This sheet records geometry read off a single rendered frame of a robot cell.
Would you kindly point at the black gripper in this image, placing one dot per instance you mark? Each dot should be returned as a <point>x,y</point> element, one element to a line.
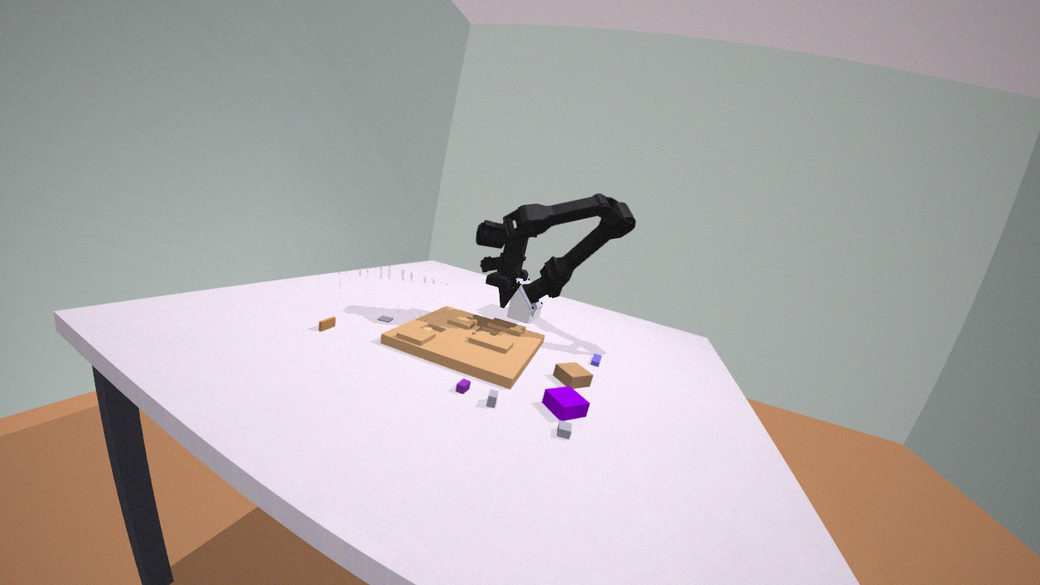
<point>505,278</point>

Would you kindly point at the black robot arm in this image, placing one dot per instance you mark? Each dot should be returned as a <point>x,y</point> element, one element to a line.
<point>534,219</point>

